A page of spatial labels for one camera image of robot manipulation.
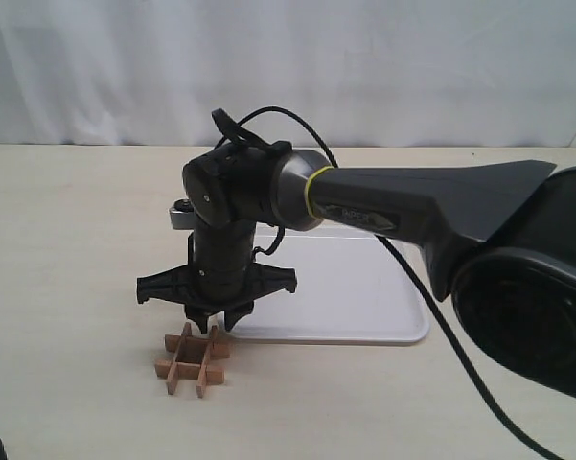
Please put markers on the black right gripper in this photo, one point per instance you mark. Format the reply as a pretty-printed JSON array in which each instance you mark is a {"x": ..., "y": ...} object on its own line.
[{"x": 221, "y": 275}]

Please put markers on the notched wooden piece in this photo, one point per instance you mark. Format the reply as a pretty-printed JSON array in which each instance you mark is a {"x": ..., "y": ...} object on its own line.
[
  {"x": 179, "y": 343},
  {"x": 195, "y": 348},
  {"x": 211, "y": 354},
  {"x": 188, "y": 371}
]

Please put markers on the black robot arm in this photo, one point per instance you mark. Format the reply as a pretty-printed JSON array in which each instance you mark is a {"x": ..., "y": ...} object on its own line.
[{"x": 498, "y": 241}]

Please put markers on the white rectangular plastic tray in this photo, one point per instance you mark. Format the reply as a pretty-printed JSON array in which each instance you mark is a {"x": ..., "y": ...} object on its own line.
[{"x": 349, "y": 290}]

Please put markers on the white curtain backdrop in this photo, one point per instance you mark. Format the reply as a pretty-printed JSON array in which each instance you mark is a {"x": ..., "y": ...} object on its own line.
[{"x": 363, "y": 73}]

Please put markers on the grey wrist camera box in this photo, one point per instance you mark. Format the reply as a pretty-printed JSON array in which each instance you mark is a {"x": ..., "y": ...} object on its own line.
[{"x": 182, "y": 215}]

